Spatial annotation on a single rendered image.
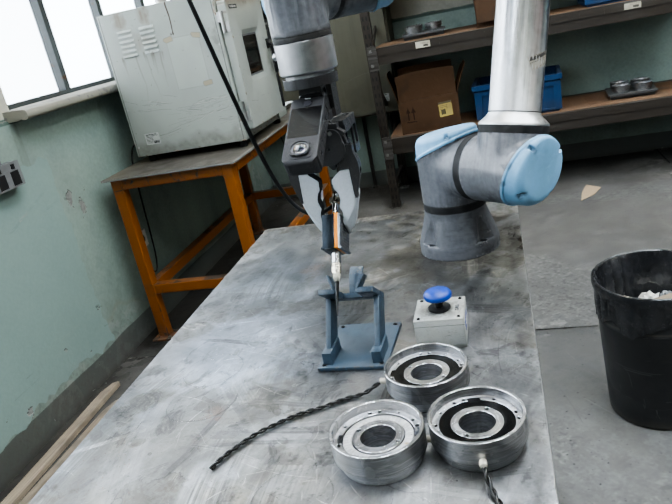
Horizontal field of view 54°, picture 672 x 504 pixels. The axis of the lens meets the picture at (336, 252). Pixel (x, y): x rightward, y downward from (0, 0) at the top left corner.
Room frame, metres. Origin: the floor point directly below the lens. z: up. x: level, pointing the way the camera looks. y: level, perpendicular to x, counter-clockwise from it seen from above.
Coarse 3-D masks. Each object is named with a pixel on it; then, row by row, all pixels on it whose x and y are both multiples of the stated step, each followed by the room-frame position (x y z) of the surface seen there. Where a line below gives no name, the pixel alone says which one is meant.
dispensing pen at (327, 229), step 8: (336, 200) 0.87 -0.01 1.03; (336, 208) 0.86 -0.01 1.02; (328, 216) 0.84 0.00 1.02; (328, 224) 0.84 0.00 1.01; (328, 232) 0.83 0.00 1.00; (328, 240) 0.82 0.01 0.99; (328, 248) 0.82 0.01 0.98; (336, 256) 0.82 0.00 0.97; (336, 264) 0.82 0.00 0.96; (336, 272) 0.81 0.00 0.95; (336, 280) 0.81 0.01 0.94; (336, 288) 0.81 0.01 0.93; (336, 296) 0.80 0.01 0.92; (336, 304) 0.80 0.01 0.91
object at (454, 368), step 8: (408, 360) 0.76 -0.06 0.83; (416, 360) 0.75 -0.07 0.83; (440, 360) 0.74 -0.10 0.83; (448, 360) 0.74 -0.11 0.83; (400, 368) 0.74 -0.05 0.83; (456, 368) 0.71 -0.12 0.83; (400, 376) 0.72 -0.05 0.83; (448, 376) 0.70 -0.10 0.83; (408, 384) 0.70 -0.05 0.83; (416, 384) 0.70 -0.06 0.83
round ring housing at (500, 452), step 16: (448, 400) 0.64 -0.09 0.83; (496, 400) 0.63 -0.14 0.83; (512, 400) 0.62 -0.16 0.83; (432, 416) 0.62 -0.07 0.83; (464, 416) 0.62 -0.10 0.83; (480, 416) 0.62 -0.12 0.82; (496, 416) 0.60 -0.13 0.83; (432, 432) 0.59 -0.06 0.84; (464, 432) 0.59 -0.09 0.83; (480, 432) 0.62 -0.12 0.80; (496, 432) 0.58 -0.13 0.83; (512, 432) 0.56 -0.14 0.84; (528, 432) 0.58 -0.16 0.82; (448, 448) 0.57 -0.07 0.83; (464, 448) 0.55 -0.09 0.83; (480, 448) 0.55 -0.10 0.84; (496, 448) 0.55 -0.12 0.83; (512, 448) 0.55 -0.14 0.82; (464, 464) 0.56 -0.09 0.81; (496, 464) 0.55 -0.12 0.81
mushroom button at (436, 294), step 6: (432, 288) 0.86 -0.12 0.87; (438, 288) 0.86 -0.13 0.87; (444, 288) 0.85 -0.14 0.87; (426, 294) 0.85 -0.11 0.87; (432, 294) 0.84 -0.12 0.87; (438, 294) 0.84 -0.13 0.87; (444, 294) 0.84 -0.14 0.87; (450, 294) 0.84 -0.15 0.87; (426, 300) 0.84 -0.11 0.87; (432, 300) 0.84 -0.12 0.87; (438, 300) 0.83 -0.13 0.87; (444, 300) 0.83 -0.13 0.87; (438, 306) 0.85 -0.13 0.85
